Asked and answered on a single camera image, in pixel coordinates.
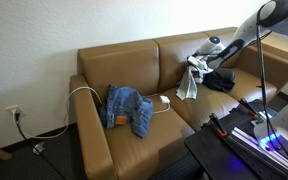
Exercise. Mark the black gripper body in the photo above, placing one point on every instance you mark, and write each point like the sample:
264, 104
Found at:
202, 65

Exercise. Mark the beige khaki pants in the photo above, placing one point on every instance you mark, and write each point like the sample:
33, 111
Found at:
187, 86

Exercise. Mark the blue denim jeans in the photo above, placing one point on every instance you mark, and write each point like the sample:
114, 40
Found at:
127, 106

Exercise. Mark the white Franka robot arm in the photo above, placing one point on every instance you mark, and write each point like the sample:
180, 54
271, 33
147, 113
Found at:
284, 13

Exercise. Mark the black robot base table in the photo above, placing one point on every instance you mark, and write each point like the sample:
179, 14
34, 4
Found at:
214, 156

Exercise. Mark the brown leather sofa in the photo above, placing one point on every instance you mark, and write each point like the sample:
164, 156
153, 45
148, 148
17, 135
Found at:
134, 140

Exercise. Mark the dark navy garment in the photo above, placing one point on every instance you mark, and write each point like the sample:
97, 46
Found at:
217, 85

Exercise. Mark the white power adapter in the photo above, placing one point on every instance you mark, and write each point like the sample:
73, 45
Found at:
164, 99

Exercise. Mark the light wooden cabinet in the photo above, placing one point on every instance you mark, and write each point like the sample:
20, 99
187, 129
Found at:
277, 43

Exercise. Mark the grey power brick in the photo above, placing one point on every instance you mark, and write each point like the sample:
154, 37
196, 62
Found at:
39, 149

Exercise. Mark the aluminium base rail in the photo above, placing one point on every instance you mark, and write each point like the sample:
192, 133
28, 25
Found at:
250, 143

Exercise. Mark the white wall outlet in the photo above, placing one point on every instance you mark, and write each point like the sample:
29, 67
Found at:
12, 110

